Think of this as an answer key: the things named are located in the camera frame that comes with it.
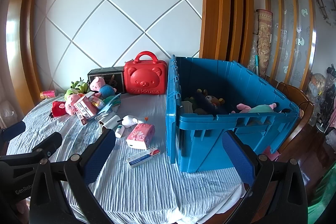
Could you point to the desktop with pale blue cloth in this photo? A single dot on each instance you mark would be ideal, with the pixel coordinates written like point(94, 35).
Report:
point(147, 187)

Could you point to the wooden chair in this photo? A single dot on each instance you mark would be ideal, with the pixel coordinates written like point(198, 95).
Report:
point(302, 106)

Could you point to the pig plush red dress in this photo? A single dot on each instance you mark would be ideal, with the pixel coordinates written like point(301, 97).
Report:
point(57, 108)

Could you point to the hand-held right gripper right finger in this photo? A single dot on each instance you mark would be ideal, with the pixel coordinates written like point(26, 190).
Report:
point(237, 158)

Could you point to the pink drink can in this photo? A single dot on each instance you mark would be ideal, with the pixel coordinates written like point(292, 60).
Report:
point(48, 94)

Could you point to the blue guitar-shaped toy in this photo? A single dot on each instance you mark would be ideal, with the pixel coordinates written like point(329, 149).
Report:
point(107, 109)

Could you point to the white duck plush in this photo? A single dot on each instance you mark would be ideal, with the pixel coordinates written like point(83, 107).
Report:
point(130, 120)

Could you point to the brown bear plush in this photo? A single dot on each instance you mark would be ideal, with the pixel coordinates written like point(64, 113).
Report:
point(214, 101)

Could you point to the wooden frosted glass door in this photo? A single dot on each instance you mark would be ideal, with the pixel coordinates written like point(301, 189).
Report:
point(288, 29)

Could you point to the wooden wall frame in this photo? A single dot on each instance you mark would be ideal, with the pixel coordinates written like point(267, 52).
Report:
point(23, 29)
point(223, 3)

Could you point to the rolled patterned carpet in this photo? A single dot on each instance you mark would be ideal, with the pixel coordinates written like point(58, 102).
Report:
point(264, 40)

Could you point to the blue plastic storage bin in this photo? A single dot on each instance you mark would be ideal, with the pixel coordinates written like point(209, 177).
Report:
point(199, 140)

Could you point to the green frog plush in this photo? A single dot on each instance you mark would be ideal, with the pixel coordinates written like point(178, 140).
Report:
point(78, 86)

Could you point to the small white bottle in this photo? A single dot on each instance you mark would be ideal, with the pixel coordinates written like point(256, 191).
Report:
point(119, 131)

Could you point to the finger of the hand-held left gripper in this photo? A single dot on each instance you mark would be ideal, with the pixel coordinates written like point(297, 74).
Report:
point(50, 144)
point(13, 129)

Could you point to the pink green plush toy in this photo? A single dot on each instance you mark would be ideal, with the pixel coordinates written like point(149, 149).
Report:
point(256, 108)

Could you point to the black gift box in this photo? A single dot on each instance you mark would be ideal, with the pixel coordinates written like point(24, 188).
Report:
point(120, 79)

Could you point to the red white carton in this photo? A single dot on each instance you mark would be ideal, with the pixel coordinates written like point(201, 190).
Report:
point(84, 107)

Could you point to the long white toothpaste box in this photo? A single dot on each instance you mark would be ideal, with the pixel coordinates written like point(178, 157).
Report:
point(143, 157)

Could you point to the red bear suitcase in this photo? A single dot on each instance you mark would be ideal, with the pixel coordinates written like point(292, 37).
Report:
point(145, 77)

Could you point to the green cloth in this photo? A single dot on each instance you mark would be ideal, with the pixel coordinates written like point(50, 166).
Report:
point(323, 195)

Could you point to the white curtain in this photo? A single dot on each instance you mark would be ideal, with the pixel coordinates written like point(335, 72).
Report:
point(6, 108)

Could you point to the dark plush toy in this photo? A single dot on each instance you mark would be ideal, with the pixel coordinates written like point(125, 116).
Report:
point(200, 102)

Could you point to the pig plush blue shirt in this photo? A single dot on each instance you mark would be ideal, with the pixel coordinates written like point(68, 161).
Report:
point(107, 90)

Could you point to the pig plush orange dress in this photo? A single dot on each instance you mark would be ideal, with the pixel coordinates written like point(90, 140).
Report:
point(71, 106)

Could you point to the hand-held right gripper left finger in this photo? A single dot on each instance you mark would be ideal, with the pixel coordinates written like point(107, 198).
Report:
point(97, 154)

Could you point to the small red white box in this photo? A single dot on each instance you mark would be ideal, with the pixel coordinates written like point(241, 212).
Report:
point(82, 119)

